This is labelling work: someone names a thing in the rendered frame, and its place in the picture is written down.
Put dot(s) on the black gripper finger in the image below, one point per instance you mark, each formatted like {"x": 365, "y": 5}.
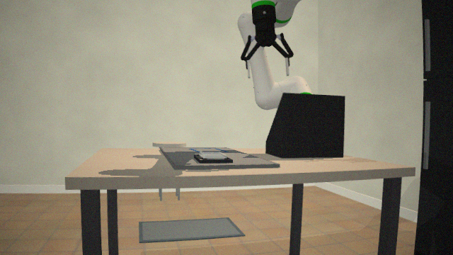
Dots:
{"x": 243, "y": 57}
{"x": 288, "y": 49}

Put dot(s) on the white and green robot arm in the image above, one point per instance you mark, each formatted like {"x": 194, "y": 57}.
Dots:
{"x": 268, "y": 92}

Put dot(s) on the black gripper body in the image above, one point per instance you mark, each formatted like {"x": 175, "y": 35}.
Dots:
{"x": 265, "y": 29}

